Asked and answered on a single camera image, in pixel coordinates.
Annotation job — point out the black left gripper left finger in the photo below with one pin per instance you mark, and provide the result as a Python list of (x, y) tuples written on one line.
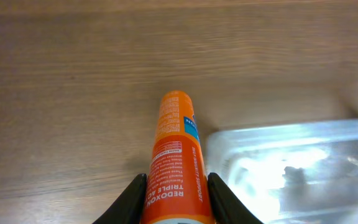
[(128, 207)]

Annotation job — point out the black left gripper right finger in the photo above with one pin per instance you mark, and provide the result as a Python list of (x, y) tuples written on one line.
[(226, 207)]

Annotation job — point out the orange vitamin tube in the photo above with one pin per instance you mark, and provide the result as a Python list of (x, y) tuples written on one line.
[(177, 190)]

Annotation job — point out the clear plastic container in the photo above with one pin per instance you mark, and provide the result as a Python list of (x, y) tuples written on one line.
[(295, 173)]

